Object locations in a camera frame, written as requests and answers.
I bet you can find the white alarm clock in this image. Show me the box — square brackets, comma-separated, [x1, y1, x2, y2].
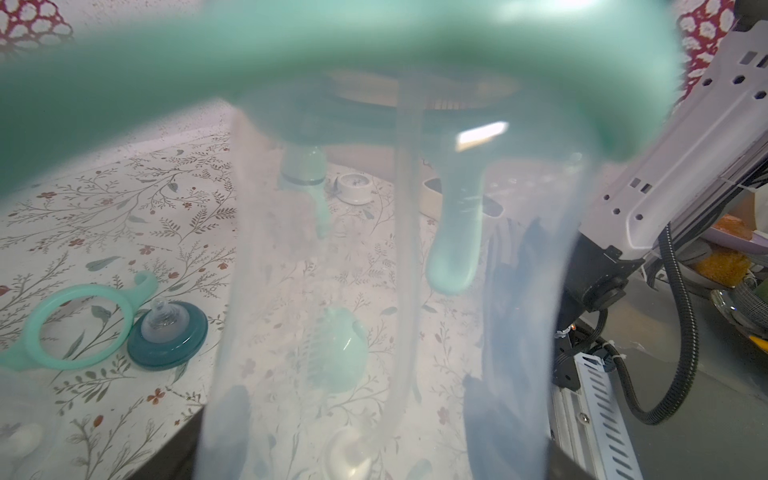
[333, 173, 374, 206]

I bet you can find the mint handle ring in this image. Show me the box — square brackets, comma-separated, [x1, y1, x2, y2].
[0, 0, 685, 296]
[0, 271, 160, 372]

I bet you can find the metal base rail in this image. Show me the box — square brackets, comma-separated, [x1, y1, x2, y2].
[549, 353, 643, 480]

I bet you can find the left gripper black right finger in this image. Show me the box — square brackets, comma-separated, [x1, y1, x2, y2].
[546, 440, 594, 480]

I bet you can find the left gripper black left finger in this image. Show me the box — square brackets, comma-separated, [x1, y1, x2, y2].
[127, 409, 204, 480]

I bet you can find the clear baby bottle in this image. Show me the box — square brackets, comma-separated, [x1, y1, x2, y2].
[1, 368, 61, 479]
[194, 71, 601, 479]

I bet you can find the white sterilizer box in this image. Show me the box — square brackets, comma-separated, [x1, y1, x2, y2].
[419, 177, 505, 220]

